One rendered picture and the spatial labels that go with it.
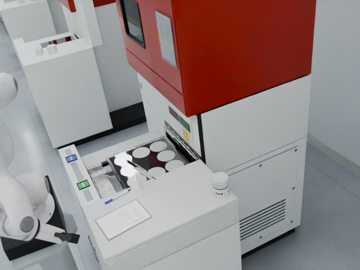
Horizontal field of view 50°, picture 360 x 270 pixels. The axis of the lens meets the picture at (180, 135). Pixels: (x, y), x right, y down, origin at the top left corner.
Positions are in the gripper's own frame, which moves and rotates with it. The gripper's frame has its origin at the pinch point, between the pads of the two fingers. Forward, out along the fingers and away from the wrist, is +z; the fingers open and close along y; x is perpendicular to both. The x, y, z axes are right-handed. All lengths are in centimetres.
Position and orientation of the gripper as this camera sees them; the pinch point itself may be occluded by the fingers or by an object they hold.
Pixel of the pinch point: (68, 236)
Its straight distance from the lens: 149.4
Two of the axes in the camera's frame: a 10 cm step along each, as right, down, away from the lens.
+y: 7.8, 0.2, -6.3
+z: 5.8, 3.6, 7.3
